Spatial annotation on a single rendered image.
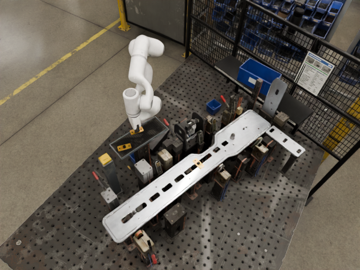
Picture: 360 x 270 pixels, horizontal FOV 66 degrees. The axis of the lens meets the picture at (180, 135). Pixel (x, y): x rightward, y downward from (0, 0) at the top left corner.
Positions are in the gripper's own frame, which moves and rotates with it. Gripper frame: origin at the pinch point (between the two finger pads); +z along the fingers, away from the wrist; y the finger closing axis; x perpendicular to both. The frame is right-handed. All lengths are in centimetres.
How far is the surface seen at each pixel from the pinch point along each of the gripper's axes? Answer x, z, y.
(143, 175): -6.2, 13.6, 25.6
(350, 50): 268, 52, -42
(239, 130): 73, 24, 16
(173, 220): 0, 21, 57
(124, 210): -24, 24, 38
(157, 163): 4.8, 14.2, 20.8
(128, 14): 85, 97, -285
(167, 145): 16.6, 14.0, 11.5
